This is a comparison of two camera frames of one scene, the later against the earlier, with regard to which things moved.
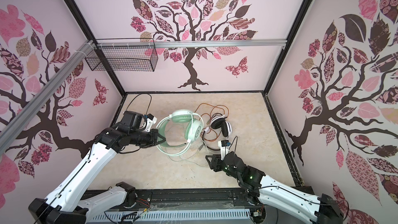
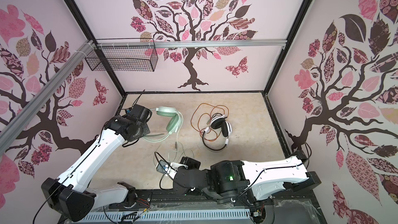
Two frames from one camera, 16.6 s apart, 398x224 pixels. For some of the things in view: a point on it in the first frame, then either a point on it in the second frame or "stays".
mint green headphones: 194,125 -> 173,125
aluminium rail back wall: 193,43 stays
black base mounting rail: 141,197 stays
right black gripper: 216,161 -> 190,163
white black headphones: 219,122 stays
